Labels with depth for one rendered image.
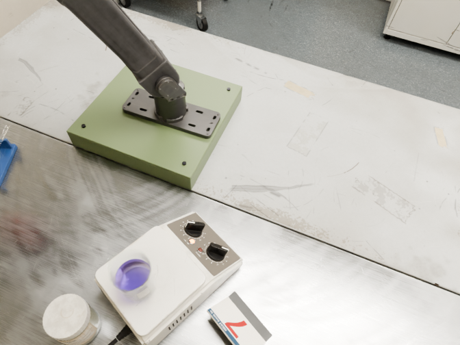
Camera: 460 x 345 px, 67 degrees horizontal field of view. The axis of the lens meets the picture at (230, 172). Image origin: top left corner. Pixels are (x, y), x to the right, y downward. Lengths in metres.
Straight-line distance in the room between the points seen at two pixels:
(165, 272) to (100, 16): 0.37
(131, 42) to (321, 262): 0.49
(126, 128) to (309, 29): 2.20
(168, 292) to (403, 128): 0.65
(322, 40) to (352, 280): 2.22
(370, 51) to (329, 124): 1.93
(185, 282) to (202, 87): 0.45
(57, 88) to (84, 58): 0.12
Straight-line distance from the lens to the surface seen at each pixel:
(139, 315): 0.53
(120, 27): 0.58
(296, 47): 2.61
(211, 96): 0.80
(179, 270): 0.54
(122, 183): 0.73
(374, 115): 0.92
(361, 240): 0.71
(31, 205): 0.76
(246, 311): 0.61
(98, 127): 0.76
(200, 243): 0.59
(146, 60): 0.62
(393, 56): 2.79
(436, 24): 2.83
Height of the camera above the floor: 1.50
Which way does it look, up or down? 56 degrees down
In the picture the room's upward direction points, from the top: 6 degrees clockwise
